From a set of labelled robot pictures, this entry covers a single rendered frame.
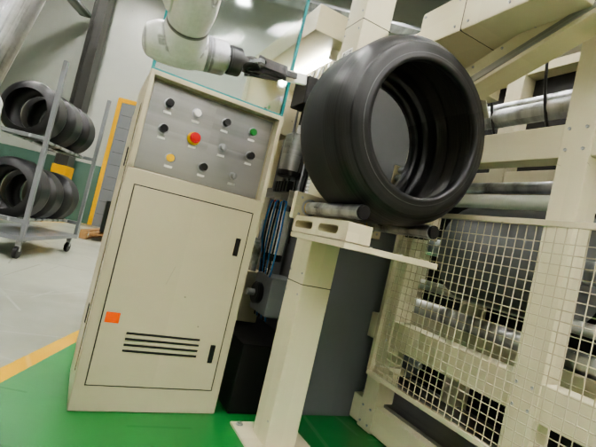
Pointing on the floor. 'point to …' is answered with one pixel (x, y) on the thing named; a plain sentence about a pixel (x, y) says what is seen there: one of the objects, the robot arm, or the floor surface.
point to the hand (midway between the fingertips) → (294, 77)
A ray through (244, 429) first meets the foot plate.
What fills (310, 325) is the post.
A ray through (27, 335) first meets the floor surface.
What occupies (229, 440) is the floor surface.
